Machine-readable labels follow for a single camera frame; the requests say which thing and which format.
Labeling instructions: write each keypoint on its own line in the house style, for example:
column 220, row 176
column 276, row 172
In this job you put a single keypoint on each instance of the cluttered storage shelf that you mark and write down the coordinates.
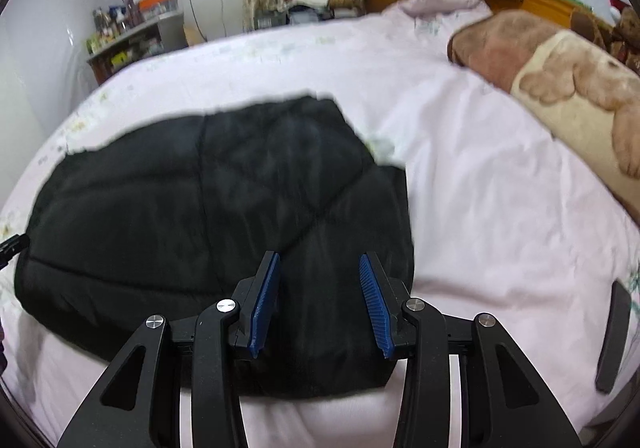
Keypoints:
column 130, row 43

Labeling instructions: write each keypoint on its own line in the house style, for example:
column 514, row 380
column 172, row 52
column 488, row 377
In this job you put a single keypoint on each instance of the flat black device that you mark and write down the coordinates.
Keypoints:
column 614, row 338

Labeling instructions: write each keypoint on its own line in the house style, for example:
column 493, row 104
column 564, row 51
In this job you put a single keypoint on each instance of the brown plush blanket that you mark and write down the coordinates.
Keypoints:
column 560, row 73

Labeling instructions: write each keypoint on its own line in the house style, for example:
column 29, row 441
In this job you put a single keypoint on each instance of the black padded jacket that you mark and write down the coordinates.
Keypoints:
column 200, row 228

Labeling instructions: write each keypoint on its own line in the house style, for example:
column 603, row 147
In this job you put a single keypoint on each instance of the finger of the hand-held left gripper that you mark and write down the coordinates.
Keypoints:
column 12, row 248

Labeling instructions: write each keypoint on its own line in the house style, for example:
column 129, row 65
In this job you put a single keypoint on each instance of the pink floral bed sheet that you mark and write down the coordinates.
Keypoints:
column 500, row 228

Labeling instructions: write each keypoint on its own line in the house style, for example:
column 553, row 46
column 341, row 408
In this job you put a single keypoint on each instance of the pile of clothes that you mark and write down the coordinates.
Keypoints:
column 310, row 3

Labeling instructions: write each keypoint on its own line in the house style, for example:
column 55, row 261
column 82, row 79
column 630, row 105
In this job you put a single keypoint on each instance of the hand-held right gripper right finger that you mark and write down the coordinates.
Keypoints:
column 377, row 308

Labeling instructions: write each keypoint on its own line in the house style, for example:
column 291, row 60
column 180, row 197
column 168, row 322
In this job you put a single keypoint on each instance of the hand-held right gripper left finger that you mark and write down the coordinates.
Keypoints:
column 262, row 300

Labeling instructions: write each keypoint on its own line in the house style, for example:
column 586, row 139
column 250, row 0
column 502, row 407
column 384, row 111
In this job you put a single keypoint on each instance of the orange plastic box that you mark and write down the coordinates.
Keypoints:
column 159, row 1

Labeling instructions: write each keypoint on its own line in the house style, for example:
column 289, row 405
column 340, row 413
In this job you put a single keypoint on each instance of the wooden headboard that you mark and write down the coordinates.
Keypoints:
column 550, row 3

